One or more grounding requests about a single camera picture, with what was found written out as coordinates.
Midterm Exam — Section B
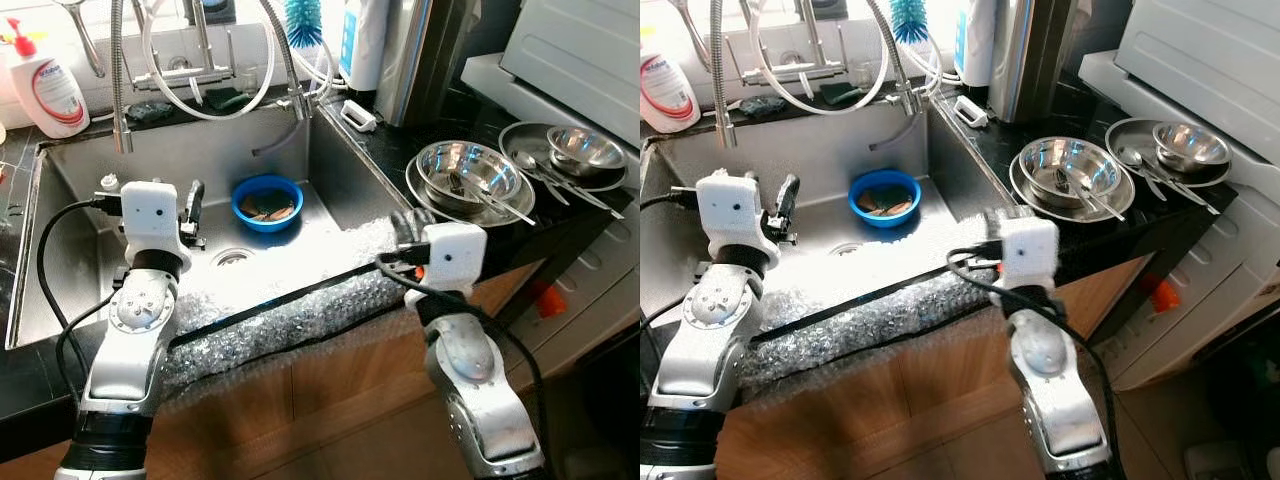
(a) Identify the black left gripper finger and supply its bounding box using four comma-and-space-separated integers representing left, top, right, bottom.
180, 179, 207, 233
772, 173, 801, 233

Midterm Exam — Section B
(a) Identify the blue bowl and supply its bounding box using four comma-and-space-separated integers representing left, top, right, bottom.
230, 174, 305, 234
848, 168, 924, 229

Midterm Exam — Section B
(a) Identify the stainless steel sink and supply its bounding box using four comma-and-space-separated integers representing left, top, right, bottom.
4, 100, 413, 351
640, 98, 1021, 321

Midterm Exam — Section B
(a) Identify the large steel bowl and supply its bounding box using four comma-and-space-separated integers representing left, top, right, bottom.
1020, 137, 1123, 206
415, 140, 525, 215

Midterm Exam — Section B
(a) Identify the steel spoon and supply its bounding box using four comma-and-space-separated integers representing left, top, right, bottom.
1150, 160, 1223, 217
450, 172, 537, 228
540, 160, 615, 213
512, 150, 573, 208
1118, 146, 1169, 201
1055, 170, 1131, 223

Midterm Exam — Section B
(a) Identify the steel plate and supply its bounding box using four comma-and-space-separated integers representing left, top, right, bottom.
404, 148, 537, 230
497, 121, 633, 194
1104, 117, 1239, 189
1008, 140, 1138, 223

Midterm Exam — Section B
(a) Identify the small white box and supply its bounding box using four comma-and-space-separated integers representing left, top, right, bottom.
953, 94, 993, 129
339, 99, 379, 135

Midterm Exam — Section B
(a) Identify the chrome tap fixture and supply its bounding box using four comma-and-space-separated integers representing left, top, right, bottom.
735, 0, 851, 93
130, 0, 246, 96

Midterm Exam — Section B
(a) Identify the white dish soap bottle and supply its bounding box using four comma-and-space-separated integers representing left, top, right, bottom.
0, 17, 92, 140
640, 45, 702, 135

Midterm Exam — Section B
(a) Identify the tall stainless steel appliance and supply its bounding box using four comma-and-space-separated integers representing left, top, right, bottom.
374, 0, 473, 129
988, 0, 1079, 124

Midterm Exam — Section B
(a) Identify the wooden sink cabinet front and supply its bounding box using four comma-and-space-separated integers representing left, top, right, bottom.
0, 255, 546, 480
715, 255, 1151, 480

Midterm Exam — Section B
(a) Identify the small steel bowl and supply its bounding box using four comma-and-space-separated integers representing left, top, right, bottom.
545, 125, 630, 180
1152, 121, 1232, 174

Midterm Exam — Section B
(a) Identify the white blue water filter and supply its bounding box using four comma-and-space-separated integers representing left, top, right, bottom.
338, 0, 389, 98
952, 0, 1001, 91

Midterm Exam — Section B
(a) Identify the white washing machine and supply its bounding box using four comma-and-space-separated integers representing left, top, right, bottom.
500, 185, 641, 401
1100, 170, 1280, 393

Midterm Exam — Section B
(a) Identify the blue bottle brush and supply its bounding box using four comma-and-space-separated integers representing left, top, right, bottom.
889, 0, 933, 46
283, 0, 327, 51

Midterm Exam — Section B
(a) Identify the grey countertop appliance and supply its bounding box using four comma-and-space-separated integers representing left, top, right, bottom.
461, 0, 641, 166
1078, 0, 1280, 166

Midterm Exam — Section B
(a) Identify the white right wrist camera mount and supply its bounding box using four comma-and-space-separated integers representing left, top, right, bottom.
998, 217, 1061, 293
418, 222, 490, 298

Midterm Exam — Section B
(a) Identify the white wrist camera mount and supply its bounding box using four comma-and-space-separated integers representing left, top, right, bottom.
695, 170, 776, 269
118, 180, 193, 273
418, 222, 490, 298
998, 217, 1061, 293

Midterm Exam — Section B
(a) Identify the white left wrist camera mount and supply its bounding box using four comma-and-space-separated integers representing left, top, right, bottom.
695, 170, 776, 269
118, 180, 193, 273

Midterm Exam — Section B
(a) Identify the white hose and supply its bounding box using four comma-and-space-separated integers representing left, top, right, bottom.
745, 0, 961, 116
140, 0, 346, 123

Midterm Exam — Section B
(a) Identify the flexible metal faucet hose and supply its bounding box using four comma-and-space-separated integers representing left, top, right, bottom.
708, 0, 739, 150
107, 0, 137, 155

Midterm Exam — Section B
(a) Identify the dark flexible faucet hose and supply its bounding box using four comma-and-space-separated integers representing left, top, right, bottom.
258, 0, 315, 123
865, 0, 926, 119

